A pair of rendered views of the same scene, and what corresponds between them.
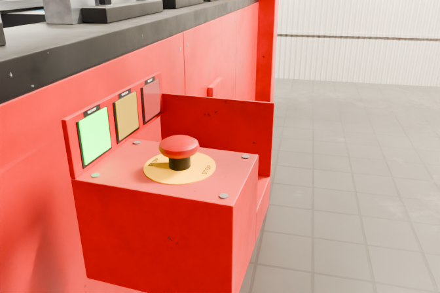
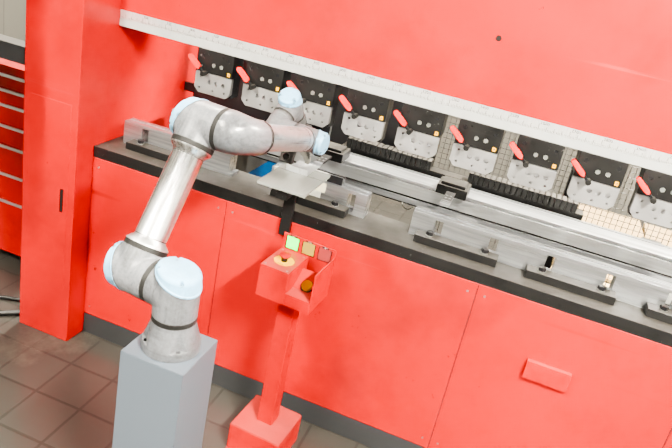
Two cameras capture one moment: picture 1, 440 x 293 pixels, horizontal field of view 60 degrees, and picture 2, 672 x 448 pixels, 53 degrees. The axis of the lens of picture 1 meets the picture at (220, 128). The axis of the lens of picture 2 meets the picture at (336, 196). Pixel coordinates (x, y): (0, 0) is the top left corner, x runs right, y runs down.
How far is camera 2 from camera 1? 2.22 m
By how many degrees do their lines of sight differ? 84
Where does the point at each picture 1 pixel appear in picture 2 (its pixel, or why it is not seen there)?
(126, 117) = (306, 248)
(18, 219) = not seen: hidden behind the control
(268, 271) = not seen: outside the picture
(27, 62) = (325, 223)
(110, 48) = (375, 244)
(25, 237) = not seen: hidden behind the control
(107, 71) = (368, 251)
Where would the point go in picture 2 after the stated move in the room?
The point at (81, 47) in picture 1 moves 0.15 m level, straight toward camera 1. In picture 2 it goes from (354, 233) to (313, 230)
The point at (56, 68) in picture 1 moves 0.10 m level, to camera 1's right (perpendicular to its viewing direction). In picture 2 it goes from (337, 232) to (334, 244)
